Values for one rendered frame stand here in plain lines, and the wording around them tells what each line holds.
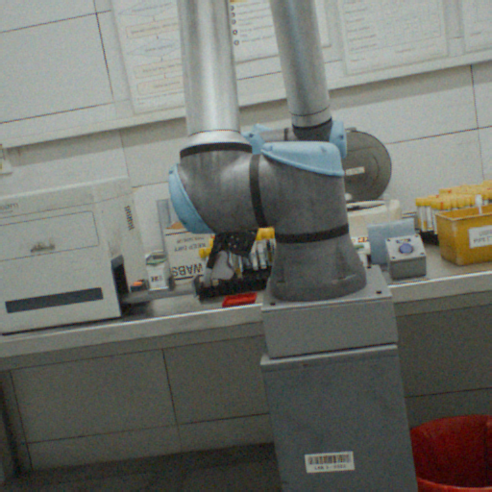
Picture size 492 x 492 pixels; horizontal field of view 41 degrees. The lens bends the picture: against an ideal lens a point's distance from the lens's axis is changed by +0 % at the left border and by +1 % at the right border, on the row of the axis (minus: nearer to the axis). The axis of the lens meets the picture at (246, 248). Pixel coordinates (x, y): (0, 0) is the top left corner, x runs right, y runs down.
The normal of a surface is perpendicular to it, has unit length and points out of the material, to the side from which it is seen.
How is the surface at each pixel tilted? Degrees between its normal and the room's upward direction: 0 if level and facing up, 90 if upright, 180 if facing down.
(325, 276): 75
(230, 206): 103
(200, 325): 90
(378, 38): 93
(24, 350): 90
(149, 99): 92
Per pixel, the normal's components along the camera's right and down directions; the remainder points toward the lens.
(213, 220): -0.11, 0.68
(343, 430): -0.10, 0.16
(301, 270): -0.41, -0.07
